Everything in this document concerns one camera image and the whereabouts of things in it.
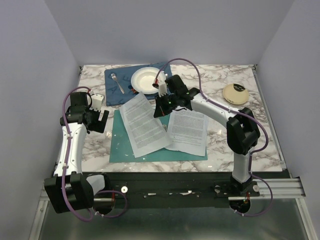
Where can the teal paper folder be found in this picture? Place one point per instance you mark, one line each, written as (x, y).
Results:
(121, 149)

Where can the aluminium rail frame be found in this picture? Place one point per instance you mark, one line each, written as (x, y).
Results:
(278, 213)

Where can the white round bowl plate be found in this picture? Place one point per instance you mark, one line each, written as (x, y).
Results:
(142, 80)

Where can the single printed paper sheet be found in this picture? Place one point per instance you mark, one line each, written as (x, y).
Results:
(145, 132)

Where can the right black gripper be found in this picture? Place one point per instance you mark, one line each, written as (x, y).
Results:
(159, 110)

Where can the silver fork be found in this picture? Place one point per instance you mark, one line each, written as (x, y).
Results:
(114, 77)

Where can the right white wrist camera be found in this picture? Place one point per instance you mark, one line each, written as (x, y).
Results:
(161, 86)

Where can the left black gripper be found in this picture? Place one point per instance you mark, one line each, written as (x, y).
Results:
(99, 125)

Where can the printed paper sheets stack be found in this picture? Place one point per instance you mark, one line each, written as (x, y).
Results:
(188, 132)

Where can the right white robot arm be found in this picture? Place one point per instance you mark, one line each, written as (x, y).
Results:
(242, 131)

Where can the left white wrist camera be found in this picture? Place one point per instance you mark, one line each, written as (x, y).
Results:
(97, 102)

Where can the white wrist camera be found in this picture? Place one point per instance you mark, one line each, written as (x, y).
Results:
(161, 86)
(97, 102)

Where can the beige small dish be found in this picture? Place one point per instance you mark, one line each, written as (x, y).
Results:
(235, 94)

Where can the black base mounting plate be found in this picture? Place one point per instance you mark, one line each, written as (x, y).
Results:
(168, 190)

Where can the small red dark object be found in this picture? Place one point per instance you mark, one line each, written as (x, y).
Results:
(133, 90)

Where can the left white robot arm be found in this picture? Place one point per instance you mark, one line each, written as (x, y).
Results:
(69, 189)

